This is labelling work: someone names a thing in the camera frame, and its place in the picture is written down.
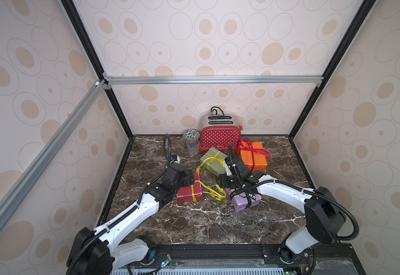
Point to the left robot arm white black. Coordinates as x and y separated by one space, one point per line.
101 251

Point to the yellow ribbon of green box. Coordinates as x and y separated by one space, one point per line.
210 161

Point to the red polka dot toaster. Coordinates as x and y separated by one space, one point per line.
219 131

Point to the red ribbon bow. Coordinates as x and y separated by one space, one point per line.
253 147

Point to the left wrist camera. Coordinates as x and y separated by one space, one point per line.
175 159

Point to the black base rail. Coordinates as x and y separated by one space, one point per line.
266 253

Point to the green gift box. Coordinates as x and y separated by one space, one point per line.
215 161

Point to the yellow ribbon of red box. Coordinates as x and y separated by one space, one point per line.
219 195

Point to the patterned ceramic bowl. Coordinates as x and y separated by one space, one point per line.
191 134

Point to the red gift box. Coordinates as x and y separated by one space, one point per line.
192 193

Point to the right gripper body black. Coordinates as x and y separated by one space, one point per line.
234 165

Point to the horizontal aluminium frame bar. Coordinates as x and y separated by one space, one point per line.
185 80

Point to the purple gift box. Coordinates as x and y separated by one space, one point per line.
243 201

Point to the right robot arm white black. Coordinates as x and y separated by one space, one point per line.
326 219

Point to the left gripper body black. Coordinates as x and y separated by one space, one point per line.
187 180

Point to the left aluminium frame bar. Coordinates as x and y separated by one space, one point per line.
16 195

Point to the clear plastic cup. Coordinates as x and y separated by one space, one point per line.
193 147

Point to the black printed ribbon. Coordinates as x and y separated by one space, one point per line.
246 196

